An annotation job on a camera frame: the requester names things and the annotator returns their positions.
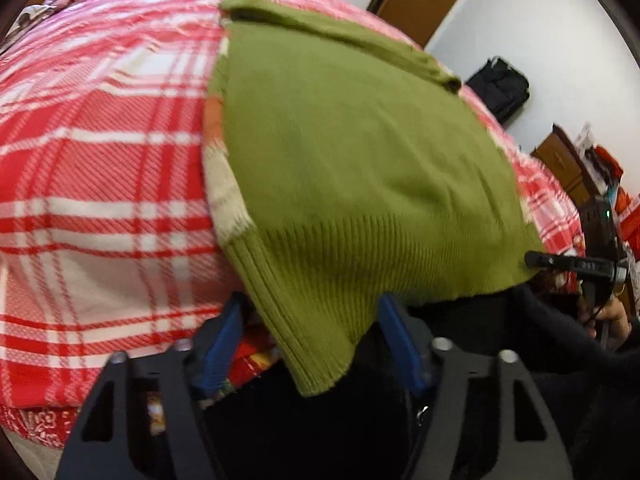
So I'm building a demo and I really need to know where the black bag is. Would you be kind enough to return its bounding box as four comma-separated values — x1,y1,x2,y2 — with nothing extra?
465,56,531,124

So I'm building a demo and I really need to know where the person's black clothing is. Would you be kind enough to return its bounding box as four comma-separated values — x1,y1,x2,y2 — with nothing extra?
202,280,640,480

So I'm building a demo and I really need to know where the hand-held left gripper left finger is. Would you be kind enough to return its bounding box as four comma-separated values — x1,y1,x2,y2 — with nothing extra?
55,292,247,480

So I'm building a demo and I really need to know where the red patterned bed sheet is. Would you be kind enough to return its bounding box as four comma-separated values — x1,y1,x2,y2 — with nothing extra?
0,339,283,450

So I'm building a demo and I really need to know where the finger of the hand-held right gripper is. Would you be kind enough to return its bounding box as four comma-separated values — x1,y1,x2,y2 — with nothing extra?
525,251,617,281

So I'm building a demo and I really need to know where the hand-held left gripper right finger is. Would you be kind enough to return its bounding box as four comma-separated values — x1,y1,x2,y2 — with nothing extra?
378,293,576,480

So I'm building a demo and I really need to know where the person's right hand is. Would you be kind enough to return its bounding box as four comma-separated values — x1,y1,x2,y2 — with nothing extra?
590,299,637,352

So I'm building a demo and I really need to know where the brown wooden cabinet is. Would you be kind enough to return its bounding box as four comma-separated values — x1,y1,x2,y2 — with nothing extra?
530,123,601,207

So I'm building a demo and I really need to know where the green striped knit sweater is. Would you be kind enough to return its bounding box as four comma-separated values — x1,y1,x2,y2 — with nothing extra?
201,0,546,398

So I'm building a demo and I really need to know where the red white plaid blanket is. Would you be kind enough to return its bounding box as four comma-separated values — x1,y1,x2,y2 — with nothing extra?
0,0,586,411

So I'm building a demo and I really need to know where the red orange clutter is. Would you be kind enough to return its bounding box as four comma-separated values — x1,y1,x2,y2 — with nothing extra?
580,144,640,216

